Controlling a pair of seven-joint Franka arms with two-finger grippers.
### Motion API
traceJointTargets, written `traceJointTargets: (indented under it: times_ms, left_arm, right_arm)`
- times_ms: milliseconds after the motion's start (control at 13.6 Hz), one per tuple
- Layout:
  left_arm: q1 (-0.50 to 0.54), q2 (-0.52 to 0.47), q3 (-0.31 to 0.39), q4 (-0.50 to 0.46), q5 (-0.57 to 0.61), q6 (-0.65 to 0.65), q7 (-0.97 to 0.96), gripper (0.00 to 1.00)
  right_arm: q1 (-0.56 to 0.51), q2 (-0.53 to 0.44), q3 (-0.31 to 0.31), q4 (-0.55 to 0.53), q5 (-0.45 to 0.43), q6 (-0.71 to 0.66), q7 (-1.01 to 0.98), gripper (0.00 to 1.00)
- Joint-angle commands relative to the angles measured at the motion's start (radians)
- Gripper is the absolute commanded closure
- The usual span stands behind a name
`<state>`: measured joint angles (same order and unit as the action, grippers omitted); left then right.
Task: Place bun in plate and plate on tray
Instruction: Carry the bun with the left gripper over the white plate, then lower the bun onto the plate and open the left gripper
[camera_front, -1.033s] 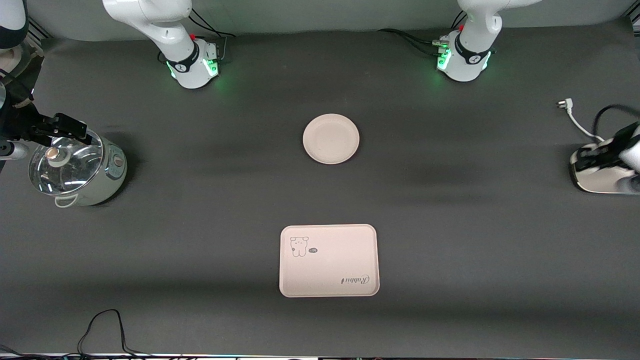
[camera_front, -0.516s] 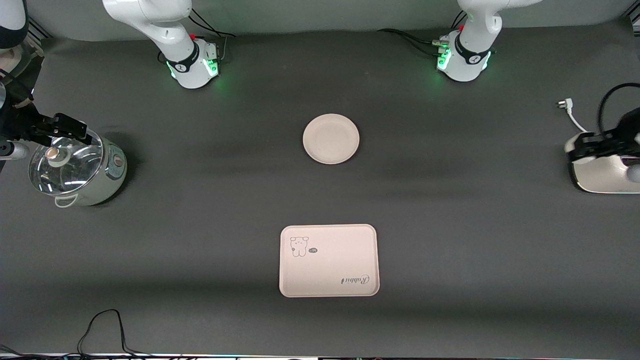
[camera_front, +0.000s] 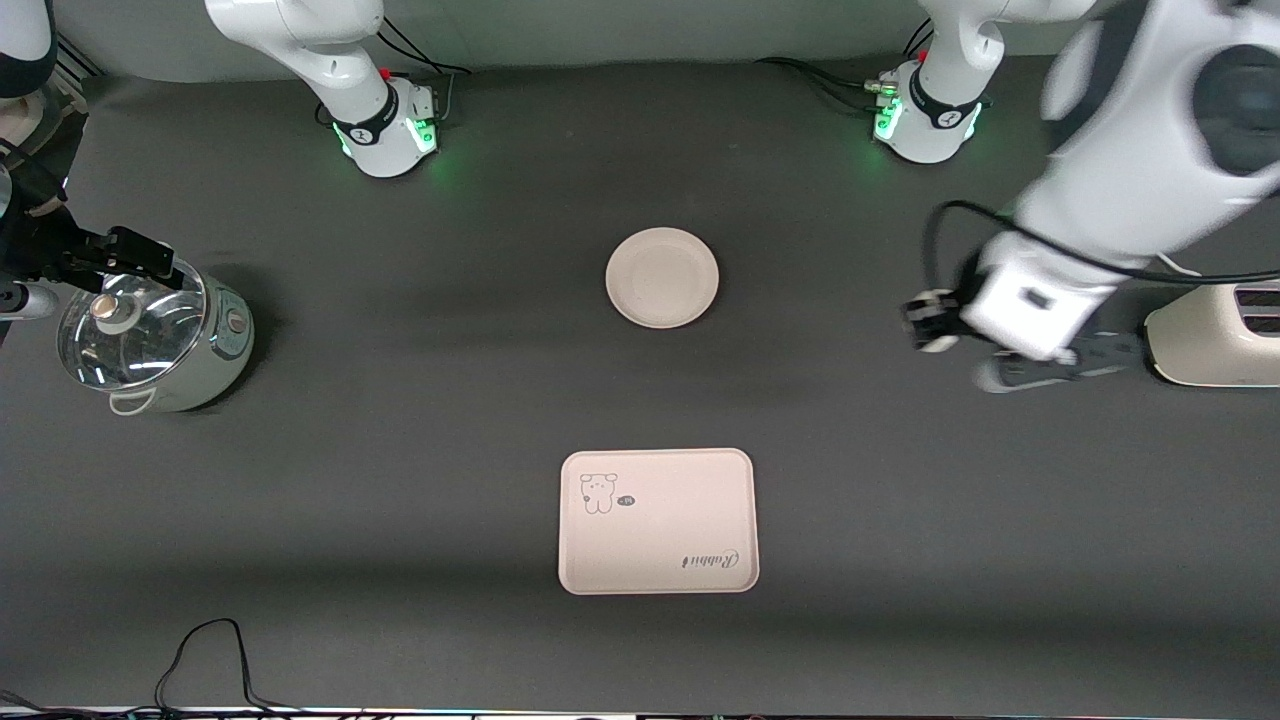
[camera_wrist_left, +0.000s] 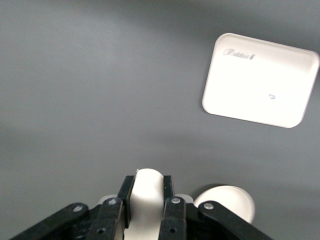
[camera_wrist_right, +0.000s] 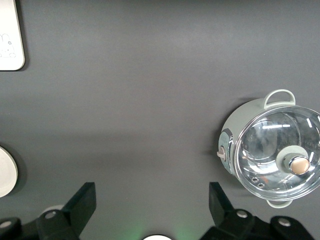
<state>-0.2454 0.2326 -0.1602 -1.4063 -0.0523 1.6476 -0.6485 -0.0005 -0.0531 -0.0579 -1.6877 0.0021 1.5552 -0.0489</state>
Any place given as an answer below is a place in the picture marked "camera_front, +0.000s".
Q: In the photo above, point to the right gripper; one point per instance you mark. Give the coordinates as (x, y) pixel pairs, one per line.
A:
(42, 248)

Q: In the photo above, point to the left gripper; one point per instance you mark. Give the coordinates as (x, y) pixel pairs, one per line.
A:
(953, 311)

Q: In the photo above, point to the round beige plate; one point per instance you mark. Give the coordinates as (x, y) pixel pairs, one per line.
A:
(662, 277)

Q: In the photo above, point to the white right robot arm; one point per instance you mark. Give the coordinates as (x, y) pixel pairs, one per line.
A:
(340, 60)

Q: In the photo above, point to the beige rectangular rabbit tray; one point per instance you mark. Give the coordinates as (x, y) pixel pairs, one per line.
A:
(660, 530)

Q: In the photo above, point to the glass pot lid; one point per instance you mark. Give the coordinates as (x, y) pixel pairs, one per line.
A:
(130, 350)

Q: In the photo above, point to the pale green electric pot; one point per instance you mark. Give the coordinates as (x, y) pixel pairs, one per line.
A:
(225, 345)

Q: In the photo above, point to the beige round background object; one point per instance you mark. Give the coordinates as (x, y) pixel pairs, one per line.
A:
(22, 120)

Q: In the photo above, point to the white toaster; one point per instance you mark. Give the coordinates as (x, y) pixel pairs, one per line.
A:
(1200, 350)

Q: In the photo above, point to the aluminium frame rail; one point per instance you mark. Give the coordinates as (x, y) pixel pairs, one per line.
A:
(78, 58)

